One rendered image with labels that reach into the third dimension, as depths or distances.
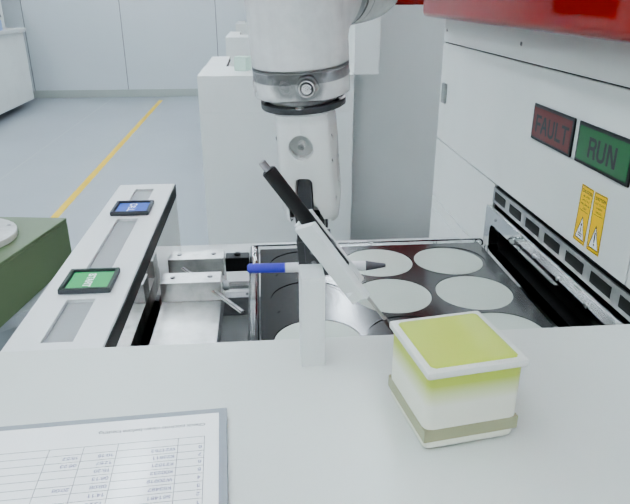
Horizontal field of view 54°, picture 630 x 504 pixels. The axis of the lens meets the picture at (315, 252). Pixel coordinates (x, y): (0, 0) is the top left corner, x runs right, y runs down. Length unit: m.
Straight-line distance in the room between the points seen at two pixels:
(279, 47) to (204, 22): 8.14
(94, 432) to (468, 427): 0.27
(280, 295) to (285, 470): 0.40
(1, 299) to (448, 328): 0.70
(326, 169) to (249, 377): 0.19
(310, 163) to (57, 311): 0.32
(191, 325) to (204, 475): 0.38
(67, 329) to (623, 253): 0.58
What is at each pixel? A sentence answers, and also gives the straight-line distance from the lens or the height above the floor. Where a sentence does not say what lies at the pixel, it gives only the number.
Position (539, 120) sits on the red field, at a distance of 0.91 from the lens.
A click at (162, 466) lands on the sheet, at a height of 0.97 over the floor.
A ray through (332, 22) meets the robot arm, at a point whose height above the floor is 1.24.
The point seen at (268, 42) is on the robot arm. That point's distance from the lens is 0.52.
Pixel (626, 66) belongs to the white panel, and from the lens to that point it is 0.74.
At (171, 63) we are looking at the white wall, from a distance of 8.73.
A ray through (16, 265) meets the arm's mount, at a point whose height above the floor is 0.89.
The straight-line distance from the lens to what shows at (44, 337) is 0.65.
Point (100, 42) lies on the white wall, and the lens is 8.87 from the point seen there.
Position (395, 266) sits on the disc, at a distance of 0.90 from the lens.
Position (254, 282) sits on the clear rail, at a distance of 0.84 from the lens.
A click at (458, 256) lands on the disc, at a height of 0.90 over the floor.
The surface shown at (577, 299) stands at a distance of 0.80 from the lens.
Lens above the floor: 1.26
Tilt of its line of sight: 23 degrees down
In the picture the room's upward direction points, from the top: straight up
